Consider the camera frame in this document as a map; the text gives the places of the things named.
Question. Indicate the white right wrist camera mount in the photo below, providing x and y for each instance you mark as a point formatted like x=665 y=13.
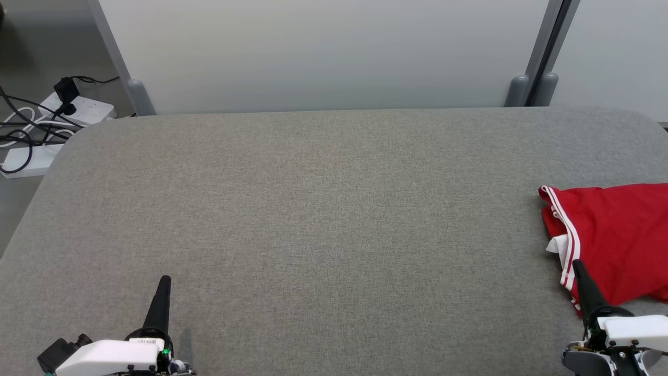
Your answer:
x=639 y=329

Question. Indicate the grey partition post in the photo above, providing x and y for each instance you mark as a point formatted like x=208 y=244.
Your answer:
x=117 y=57
x=535 y=57
x=553 y=81

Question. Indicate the red and white basketball jersey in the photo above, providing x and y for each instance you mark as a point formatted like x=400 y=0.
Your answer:
x=621 y=235

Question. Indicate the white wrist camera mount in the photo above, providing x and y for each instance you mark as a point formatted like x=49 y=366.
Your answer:
x=639 y=329
x=109 y=357

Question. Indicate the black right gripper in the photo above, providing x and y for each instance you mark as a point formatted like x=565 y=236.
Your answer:
x=589 y=363

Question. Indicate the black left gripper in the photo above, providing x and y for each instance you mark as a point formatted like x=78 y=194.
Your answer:
x=180 y=368

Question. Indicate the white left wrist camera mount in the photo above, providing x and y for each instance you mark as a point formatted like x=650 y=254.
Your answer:
x=109 y=357

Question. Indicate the black power adapter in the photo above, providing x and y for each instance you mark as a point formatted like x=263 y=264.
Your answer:
x=66 y=91

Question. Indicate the white partition panel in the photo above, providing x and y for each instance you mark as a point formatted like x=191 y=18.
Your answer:
x=323 y=52
x=621 y=52

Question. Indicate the white power strip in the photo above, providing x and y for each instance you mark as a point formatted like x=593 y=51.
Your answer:
x=88 y=108
x=36 y=159

